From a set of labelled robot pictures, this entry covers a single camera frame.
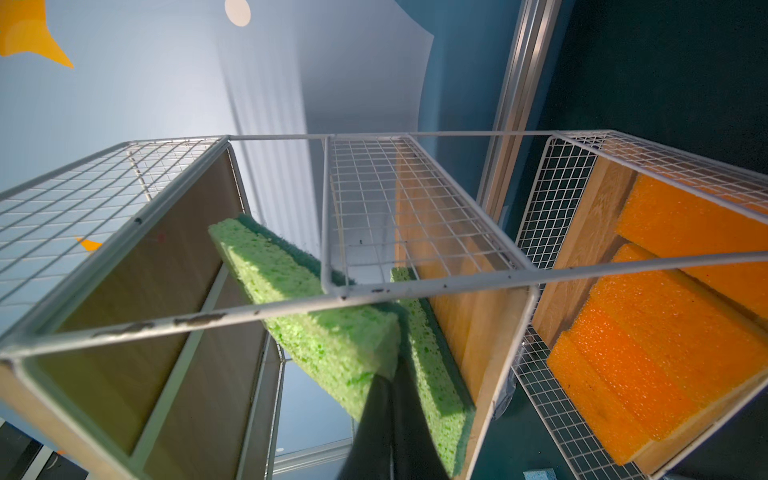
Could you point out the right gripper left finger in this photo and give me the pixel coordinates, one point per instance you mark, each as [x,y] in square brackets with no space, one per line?
[370,454]

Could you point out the white wire wooden shelf rack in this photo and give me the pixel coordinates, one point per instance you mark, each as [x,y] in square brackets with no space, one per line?
[124,342]

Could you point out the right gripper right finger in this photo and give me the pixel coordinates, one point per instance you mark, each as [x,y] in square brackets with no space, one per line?
[414,453]

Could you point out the blue sponge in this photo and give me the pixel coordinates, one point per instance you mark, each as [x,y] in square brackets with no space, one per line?
[540,474]

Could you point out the green sponge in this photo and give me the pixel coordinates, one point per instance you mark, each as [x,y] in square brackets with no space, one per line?
[445,401]
[340,349]

